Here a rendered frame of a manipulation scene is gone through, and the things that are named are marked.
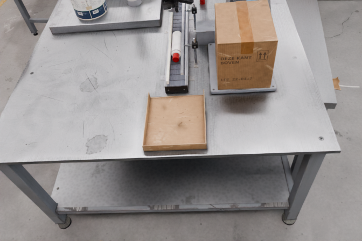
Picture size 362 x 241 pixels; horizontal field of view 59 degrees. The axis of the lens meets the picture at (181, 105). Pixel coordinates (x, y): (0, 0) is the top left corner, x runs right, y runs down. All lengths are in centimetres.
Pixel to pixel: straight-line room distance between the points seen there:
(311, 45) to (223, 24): 58
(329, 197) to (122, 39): 158
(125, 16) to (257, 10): 84
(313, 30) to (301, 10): 20
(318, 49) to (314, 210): 97
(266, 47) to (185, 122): 46
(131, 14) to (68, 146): 92
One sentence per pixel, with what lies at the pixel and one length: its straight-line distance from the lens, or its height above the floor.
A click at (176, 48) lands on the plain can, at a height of 93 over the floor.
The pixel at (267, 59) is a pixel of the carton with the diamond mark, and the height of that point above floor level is 102.
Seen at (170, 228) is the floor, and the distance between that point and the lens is 207.
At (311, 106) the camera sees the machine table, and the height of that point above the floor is 83.
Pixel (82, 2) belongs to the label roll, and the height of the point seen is 99.
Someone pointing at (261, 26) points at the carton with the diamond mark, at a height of 112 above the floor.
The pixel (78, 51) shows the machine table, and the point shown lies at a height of 83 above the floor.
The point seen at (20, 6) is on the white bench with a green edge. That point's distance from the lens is 366.
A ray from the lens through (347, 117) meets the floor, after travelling 265.
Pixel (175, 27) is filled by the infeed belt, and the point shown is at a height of 88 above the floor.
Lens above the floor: 193
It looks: 49 degrees down
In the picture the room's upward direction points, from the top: 8 degrees counter-clockwise
